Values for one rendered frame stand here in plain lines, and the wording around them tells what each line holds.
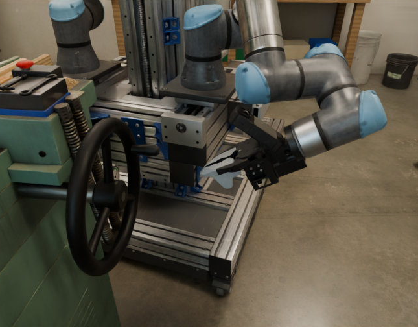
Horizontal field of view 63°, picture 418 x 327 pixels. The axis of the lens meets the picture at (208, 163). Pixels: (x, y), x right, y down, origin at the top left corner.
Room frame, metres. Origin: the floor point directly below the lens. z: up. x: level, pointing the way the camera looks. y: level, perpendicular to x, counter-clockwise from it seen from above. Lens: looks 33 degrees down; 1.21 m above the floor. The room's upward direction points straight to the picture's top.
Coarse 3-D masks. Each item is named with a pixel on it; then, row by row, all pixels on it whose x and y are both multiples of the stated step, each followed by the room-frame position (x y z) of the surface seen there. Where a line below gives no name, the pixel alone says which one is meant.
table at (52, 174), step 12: (84, 84) 0.85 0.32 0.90; (0, 156) 0.50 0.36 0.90; (72, 156) 0.55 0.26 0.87; (0, 168) 0.49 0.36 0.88; (12, 168) 0.50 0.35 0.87; (24, 168) 0.50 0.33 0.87; (36, 168) 0.50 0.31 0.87; (48, 168) 0.50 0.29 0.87; (60, 168) 0.51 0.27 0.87; (0, 180) 0.48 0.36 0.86; (12, 180) 0.50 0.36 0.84; (24, 180) 0.50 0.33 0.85; (36, 180) 0.50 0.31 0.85; (48, 180) 0.49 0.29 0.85; (60, 180) 0.50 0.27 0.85
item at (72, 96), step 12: (72, 96) 0.59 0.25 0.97; (60, 108) 0.54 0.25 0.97; (72, 108) 0.58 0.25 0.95; (60, 120) 0.54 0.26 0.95; (72, 120) 0.55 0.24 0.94; (84, 120) 0.59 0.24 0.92; (72, 132) 0.54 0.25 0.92; (84, 132) 0.58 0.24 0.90; (72, 144) 0.54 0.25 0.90; (96, 156) 0.60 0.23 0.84; (96, 168) 0.59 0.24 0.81; (96, 180) 0.60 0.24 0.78; (96, 216) 0.55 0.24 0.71; (108, 216) 0.61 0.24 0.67; (120, 216) 0.68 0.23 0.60; (108, 228) 0.56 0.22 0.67; (108, 240) 0.55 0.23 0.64
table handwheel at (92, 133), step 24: (120, 120) 0.58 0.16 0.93; (96, 144) 0.46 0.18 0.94; (72, 168) 0.42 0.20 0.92; (24, 192) 0.51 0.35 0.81; (48, 192) 0.50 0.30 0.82; (72, 192) 0.39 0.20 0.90; (96, 192) 0.48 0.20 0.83; (120, 192) 0.49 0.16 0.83; (72, 216) 0.37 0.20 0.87; (72, 240) 0.36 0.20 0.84; (96, 240) 0.41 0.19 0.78; (120, 240) 0.50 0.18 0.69; (96, 264) 0.38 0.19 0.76
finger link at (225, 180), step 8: (224, 160) 0.58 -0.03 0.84; (232, 160) 0.57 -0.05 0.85; (208, 168) 0.58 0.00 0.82; (216, 168) 0.57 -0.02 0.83; (208, 176) 0.58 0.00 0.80; (216, 176) 0.57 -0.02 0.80; (224, 176) 0.57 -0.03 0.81; (232, 176) 0.57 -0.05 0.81; (224, 184) 0.57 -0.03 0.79; (232, 184) 0.57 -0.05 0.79
